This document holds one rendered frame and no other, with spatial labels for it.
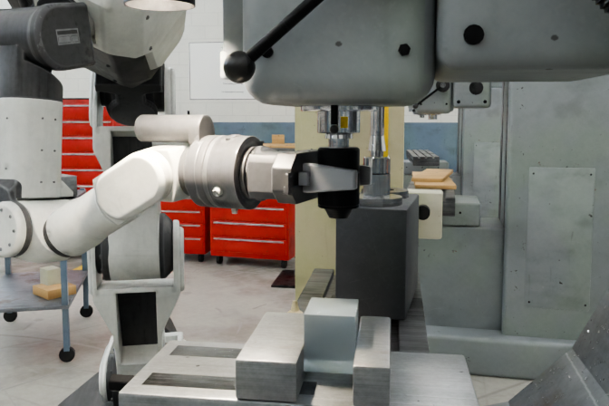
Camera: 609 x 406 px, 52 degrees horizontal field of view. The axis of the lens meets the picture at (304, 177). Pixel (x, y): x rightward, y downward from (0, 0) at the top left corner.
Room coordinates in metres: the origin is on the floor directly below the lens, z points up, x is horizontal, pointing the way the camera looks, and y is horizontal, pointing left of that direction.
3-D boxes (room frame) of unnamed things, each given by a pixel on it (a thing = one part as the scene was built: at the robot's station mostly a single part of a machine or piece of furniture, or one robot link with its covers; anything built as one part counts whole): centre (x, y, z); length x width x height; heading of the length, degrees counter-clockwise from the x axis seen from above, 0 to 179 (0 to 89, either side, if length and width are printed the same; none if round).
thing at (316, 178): (0.68, -0.03, 1.23); 0.06 x 0.02 x 0.03; 67
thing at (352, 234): (1.14, -0.14, 1.06); 0.22 x 0.12 x 0.20; 165
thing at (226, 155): (0.74, 0.05, 1.23); 0.13 x 0.12 x 0.10; 157
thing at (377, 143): (1.10, -0.13, 1.28); 0.03 x 0.03 x 0.11
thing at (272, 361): (0.65, 0.03, 1.05); 0.15 x 0.06 x 0.04; 172
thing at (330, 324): (0.64, -0.03, 1.07); 0.06 x 0.05 x 0.06; 172
